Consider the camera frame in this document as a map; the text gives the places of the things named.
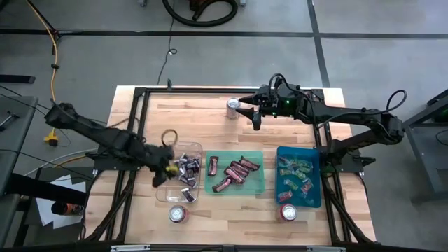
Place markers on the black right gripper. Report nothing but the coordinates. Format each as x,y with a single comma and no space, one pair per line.
283,101

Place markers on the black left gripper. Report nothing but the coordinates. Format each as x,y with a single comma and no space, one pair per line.
159,157

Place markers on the red-brown chocolate bar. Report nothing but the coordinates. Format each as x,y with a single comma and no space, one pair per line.
213,166
239,169
222,184
234,175
249,163

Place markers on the red gummy candy clear wrapper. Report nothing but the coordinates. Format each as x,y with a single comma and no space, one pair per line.
285,196
307,186

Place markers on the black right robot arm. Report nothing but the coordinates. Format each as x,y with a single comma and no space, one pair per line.
350,115

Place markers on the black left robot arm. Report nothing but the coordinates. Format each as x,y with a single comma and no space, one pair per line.
105,138

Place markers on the clear plastic basket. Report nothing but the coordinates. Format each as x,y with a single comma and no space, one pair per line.
168,196

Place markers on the silver soda can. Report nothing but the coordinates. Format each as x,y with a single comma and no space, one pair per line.
232,108

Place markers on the red soda can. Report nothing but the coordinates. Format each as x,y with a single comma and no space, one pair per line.
178,214
287,212

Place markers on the translucent green plastic basket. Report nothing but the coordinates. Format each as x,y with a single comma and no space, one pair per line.
255,185

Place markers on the black clamp hook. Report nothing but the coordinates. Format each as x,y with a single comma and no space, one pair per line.
169,83

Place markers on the orange and black bottle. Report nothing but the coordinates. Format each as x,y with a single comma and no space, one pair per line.
66,209

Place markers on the blue plastic basket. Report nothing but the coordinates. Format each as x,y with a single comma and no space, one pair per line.
316,185

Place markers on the black support beam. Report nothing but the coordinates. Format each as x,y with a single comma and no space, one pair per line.
42,189

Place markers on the white paper sheets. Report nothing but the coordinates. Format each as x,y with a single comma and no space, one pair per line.
45,213

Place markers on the red vacuum cleaner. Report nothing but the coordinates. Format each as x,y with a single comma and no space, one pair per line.
196,3

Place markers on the grey side table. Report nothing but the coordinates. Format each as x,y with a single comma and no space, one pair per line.
14,175

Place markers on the grey metal stand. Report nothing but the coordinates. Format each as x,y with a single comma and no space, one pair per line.
421,157

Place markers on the black floor strip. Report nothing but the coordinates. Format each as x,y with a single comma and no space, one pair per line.
17,79

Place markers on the black stand leg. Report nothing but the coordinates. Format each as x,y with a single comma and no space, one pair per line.
42,15

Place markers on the black aluminium frame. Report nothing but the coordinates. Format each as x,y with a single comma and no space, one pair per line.
210,90

